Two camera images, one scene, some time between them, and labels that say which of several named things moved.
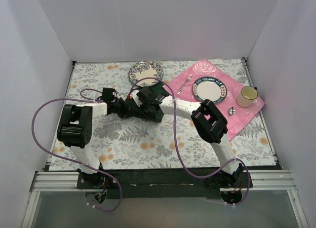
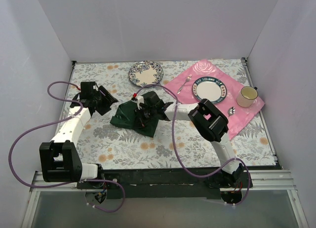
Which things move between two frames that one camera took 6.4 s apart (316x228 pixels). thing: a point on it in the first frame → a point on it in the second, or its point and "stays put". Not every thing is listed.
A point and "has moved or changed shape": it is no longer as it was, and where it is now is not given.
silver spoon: [231, 111] stays put
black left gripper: [126, 109] → [102, 99]
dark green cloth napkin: [157, 90] has moved or changed shape
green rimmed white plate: [209, 88] stays put
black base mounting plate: [164, 184] stays put
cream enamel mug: [247, 96] stays put
